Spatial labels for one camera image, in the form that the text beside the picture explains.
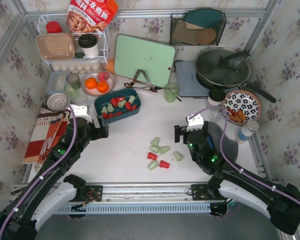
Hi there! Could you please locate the black lid jar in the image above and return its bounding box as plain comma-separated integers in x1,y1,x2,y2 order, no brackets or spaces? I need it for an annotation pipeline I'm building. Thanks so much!
206,87,226,107

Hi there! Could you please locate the black mesh organizer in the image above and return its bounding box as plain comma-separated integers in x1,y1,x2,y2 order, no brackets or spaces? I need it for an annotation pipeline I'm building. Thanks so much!
169,8,227,46

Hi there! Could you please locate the green tinted glass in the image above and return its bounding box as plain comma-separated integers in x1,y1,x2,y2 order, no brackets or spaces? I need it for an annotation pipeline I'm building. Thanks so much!
64,73,81,100

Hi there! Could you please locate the white cup black lid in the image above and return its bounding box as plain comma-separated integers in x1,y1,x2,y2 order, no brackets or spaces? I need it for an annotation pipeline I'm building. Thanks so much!
78,33,99,57

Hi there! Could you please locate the clear plastic cup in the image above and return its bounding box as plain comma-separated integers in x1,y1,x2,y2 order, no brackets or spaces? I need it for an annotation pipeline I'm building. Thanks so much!
73,92,90,107

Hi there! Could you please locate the red capsule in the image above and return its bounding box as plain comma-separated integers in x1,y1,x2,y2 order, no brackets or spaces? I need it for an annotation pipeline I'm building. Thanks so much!
147,152,158,161
110,98,118,107
130,104,138,111
159,160,170,169
101,112,110,119

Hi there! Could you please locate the green capsule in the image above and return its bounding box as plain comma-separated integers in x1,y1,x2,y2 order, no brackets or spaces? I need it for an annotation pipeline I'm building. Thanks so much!
173,151,184,162
147,161,159,171
107,103,115,113

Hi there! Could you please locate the red snack bag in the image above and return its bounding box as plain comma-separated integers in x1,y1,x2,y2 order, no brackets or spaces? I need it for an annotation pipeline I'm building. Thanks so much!
65,0,119,33

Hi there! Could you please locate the green glass cup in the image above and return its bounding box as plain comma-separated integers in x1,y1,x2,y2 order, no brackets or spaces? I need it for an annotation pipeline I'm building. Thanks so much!
164,82,179,103

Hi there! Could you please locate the teal storage basket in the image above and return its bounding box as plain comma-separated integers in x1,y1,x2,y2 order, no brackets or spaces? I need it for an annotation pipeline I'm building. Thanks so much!
94,88,141,124

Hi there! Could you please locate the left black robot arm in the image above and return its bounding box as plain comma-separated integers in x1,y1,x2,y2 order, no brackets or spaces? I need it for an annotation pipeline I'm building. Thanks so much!
0,116,109,240

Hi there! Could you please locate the small white colander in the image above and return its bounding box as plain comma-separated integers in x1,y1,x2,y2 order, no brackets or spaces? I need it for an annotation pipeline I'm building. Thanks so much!
47,93,68,111

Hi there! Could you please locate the striped orange cloth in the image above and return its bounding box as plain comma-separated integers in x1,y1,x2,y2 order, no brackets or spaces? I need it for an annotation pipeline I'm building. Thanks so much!
23,104,71,164

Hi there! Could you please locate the white wire rack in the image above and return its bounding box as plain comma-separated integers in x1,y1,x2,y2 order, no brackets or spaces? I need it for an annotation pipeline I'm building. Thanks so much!
36,12,110,65

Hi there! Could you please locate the mint green cutting board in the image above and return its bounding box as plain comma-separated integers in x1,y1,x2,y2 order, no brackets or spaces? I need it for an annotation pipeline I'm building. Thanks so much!
114,34,176,87

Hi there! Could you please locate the blue floral plate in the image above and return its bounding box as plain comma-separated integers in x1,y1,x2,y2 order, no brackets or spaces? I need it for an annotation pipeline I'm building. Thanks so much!
222,90,262,126

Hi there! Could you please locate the green capsule bottom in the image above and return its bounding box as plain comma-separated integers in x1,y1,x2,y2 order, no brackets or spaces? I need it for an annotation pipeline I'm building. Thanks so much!
147,161,159,171

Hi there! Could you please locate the egg tray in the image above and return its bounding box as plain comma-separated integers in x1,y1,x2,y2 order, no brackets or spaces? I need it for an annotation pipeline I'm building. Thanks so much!
51,62,104,74

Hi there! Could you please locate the fruit bowl plate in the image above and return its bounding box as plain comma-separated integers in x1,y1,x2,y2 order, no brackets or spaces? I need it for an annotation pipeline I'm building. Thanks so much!
81,70,116,97

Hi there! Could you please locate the black frying pan with lid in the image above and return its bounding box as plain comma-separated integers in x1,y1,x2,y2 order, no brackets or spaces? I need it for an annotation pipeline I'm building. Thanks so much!
194,47,277,103

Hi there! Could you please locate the beige food container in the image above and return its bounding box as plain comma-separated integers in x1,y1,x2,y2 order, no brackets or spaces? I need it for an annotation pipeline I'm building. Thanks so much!
36,32,77,61

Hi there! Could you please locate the red lid jar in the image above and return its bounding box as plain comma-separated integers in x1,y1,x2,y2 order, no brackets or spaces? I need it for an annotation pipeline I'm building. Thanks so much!
45,21,63,34

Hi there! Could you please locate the white bottle silver cap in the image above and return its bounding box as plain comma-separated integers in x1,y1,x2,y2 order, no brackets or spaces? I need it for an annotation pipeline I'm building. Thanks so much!
235,119,260,144

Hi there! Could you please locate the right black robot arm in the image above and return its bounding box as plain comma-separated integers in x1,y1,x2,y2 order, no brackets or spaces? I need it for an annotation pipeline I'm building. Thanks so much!
183,130,300,235

